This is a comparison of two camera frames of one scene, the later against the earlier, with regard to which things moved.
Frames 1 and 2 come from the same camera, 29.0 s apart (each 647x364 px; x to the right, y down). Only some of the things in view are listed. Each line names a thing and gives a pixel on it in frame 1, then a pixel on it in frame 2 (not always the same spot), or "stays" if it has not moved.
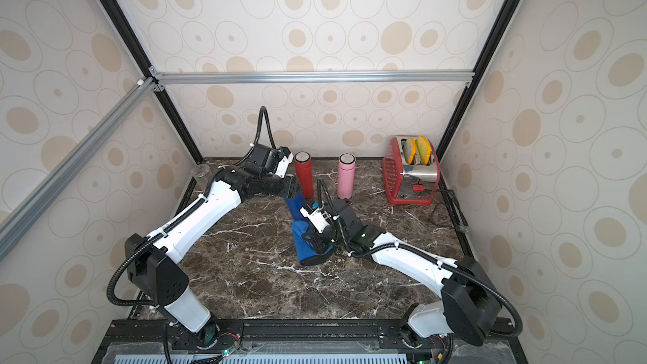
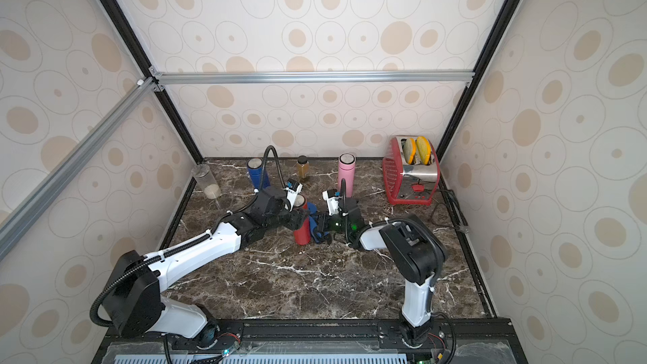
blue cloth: [303, 247] → [316, 235]
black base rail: [311, 340] stays
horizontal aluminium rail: [227, 78] stays
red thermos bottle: [304, 170] → [302, 237]
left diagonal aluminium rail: [39, 201] stays
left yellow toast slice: [409, 147] stays
